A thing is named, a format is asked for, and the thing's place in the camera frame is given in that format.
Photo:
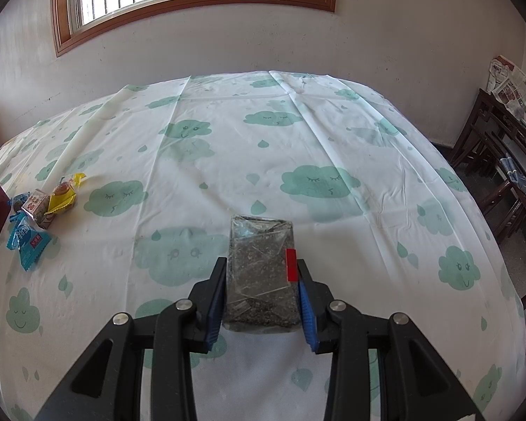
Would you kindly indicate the stack of newspapers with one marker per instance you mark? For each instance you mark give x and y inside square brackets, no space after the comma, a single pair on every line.
[508,83]

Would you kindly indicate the clear pink-print snack packet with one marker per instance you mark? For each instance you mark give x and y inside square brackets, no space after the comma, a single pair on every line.
[37,206]

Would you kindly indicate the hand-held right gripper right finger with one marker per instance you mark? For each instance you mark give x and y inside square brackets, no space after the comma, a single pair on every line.
[307,315]

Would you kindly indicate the dark wooden cabinet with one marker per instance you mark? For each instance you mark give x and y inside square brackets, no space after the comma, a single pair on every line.
[486,109]

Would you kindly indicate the sesame block with red band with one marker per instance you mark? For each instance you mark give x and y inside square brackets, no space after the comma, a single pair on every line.
[258,272]

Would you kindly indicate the cloud-printed white tablecloth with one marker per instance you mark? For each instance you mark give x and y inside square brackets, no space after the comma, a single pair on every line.
[289,140]

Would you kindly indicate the yellow candy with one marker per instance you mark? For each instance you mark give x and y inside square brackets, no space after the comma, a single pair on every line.
[63,195]

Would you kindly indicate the light blue bundle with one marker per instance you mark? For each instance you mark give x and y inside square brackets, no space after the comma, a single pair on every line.
[519,180]

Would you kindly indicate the dark wooden chair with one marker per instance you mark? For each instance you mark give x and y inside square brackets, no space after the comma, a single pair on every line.
[515,223]

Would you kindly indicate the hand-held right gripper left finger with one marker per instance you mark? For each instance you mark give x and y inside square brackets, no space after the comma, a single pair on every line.
[214,311]

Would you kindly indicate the blue snack packet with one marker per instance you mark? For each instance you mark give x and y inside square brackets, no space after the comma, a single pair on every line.
[28,245]

